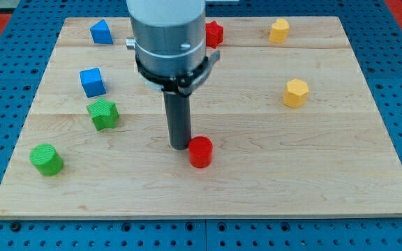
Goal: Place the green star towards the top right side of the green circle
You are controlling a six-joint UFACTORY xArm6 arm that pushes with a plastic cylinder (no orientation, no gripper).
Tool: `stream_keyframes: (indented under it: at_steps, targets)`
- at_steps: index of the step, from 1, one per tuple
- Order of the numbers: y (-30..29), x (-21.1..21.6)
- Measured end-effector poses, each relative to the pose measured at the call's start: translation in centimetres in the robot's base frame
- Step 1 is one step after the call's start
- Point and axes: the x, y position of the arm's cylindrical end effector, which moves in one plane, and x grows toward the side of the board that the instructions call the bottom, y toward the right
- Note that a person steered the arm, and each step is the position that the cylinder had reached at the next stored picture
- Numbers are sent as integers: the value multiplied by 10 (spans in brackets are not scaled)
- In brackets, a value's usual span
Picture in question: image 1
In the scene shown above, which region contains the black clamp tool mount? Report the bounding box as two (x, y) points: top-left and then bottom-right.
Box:
(135, 51), (221, 96)

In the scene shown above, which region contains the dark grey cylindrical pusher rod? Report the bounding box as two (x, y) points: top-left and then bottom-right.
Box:
(163, 93), (191, 150)

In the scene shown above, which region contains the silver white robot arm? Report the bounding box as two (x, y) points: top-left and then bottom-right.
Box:
(126, 0), (221, 150)

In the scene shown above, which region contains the red star block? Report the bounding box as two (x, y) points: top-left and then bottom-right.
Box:
(205, 20), (224, 49)

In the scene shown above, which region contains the green star block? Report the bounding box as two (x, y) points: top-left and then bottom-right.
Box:
(87, 98), (119, 131)

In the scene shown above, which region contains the red cylinder block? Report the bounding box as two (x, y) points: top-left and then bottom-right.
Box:
(188, 136), (214, 169)

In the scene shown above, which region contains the blue cube block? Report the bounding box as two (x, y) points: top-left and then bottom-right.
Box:
(80, 68), (106, 98)

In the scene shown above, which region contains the blue triangular prism block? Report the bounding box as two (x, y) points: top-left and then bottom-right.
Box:
(90, 20), (114, 45)

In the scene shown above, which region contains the yellow heart block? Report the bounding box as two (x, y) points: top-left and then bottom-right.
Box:
(269, 18), (290, 43)

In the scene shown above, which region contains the yellow hexagon block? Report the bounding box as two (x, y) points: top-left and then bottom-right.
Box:
(283, 79), (309, 108)

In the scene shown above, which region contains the light wooden board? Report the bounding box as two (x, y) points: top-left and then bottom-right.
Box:
(0, 16), (402, 220)

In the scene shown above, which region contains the green cylinder block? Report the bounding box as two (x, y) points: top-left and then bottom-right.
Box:
(29, 144), (64, 176)

